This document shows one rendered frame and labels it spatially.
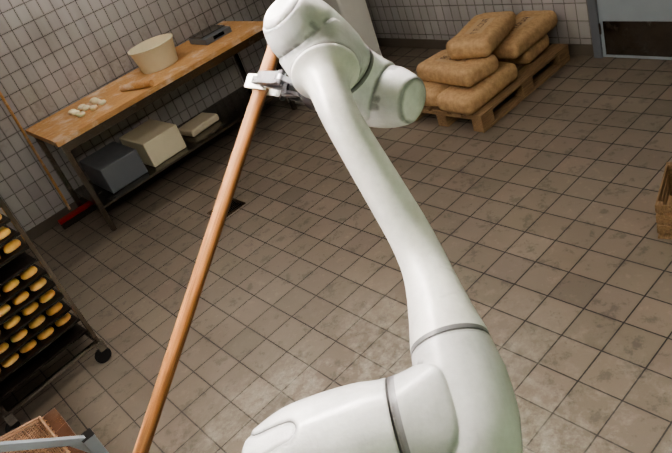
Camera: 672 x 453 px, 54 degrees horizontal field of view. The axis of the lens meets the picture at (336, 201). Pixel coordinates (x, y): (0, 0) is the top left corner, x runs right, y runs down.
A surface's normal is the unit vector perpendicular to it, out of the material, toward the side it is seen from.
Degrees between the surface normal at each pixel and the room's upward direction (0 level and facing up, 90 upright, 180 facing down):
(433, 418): 29
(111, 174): 90
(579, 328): 0
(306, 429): 14
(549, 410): 0
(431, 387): 18
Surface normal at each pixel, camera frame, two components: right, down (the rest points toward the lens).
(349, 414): -0.29, -0.70
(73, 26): 0.64, 0.20
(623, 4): -0.70, 0.55
